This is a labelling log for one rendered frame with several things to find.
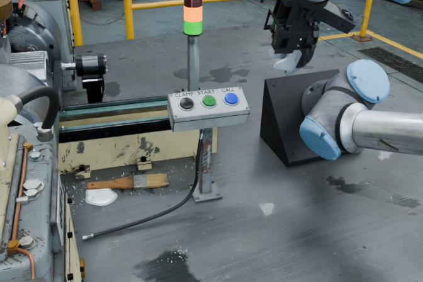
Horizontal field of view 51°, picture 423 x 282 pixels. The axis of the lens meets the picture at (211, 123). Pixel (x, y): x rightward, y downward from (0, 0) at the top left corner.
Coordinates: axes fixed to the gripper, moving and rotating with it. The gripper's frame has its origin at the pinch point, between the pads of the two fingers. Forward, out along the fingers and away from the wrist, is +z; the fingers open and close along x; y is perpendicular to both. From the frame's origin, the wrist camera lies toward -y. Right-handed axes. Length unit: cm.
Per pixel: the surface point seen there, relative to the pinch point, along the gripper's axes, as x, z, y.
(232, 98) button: 0.4, 7.4, 11.8
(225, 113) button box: 3.4, 8.4, 14.2
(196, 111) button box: 2.0, 8.2, 20.4
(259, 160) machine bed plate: 0.1, 37.0, -1.2
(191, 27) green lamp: -48, 30, 8
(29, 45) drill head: -38, 23, 56
